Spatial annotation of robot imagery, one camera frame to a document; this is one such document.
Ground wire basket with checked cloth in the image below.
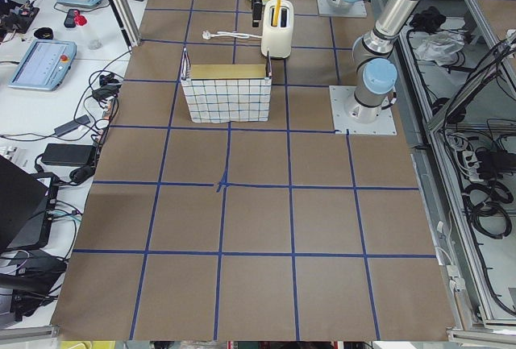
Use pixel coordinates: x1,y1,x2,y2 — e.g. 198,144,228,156
181,49,273,124

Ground white power cord with plug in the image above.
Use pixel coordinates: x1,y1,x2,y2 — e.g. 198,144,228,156
202,30,264,41

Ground black laptop computer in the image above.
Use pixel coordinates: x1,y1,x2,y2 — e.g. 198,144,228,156
1,157,58,252

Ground large black power brick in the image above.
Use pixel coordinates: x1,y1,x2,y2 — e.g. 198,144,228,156
41,143,96,167

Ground cream white toaster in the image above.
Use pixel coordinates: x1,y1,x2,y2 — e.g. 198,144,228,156
261,0,294,59

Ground yellow toast slice in toaster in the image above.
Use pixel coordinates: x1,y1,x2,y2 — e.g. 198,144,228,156
271,0,281,27

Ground small grey power adapter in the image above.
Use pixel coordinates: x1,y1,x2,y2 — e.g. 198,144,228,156
54,114,90,137

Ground black round tape roll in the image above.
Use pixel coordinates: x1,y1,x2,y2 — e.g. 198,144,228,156
34,27,54,40

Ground aluminium frame post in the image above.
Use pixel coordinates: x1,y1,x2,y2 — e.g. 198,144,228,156
108,0,141,48

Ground black phone remote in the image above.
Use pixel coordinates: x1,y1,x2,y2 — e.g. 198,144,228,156
64,8,80,29

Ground spray bottle with red cap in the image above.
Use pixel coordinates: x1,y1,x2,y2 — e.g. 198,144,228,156
73,10,102,50

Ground blue teach pendant near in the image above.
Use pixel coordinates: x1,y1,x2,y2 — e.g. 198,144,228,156
8,39,77,91

